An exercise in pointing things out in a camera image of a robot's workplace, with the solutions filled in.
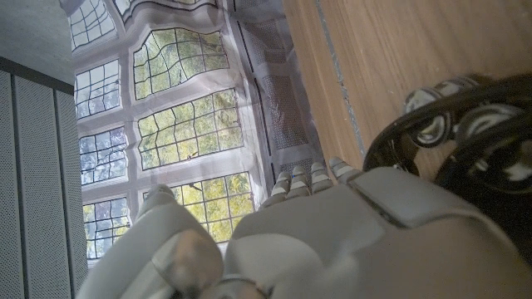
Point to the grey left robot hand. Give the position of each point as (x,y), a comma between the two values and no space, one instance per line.
(332,249)

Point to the perforated acoustic wall panel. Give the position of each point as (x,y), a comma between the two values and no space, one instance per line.
(37,187)

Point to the printed window backdrop cloth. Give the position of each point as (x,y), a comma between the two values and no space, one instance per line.
(183,104)

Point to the black half-moon tambourine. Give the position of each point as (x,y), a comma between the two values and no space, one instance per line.
(490,166)

